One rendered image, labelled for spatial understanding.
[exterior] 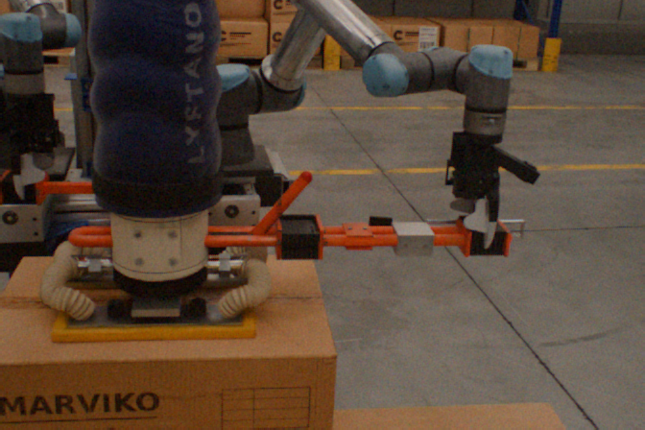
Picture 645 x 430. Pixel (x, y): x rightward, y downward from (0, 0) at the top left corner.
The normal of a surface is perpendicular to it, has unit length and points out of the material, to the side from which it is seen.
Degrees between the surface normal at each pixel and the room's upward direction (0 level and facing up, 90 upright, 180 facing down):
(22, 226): 90
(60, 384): 90
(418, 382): 0
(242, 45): 92
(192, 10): 78
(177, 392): 90
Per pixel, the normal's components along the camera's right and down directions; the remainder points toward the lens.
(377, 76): -0.82, 0.16
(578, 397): 0.04, -0.94
